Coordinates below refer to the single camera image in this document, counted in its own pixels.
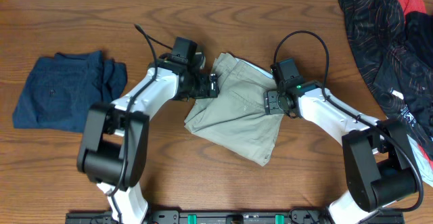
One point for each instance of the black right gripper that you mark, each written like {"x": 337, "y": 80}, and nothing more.
{"x": 269, "y": 102}

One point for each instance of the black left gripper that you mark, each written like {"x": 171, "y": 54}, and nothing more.
{"x": 212, "y": 85}

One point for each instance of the khaki green shorts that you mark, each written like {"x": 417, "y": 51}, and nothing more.
{"x": 236, "y": 118}

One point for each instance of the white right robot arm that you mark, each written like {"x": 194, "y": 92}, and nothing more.
{"x": 379, "y": 163}

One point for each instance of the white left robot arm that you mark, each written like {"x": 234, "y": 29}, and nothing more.
{"x": 113, "y": 149}

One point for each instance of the black patterned garment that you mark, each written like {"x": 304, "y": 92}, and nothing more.
{"x": 400, "y": 82}

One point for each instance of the folded dark blue shorts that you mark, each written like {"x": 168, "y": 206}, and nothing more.
{"x": 60, "y": 90}

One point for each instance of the white grey garment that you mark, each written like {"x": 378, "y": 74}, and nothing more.
{"x": 422, "y": 161}

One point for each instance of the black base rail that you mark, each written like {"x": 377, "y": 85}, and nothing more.
{"x": 296, "y": 216}

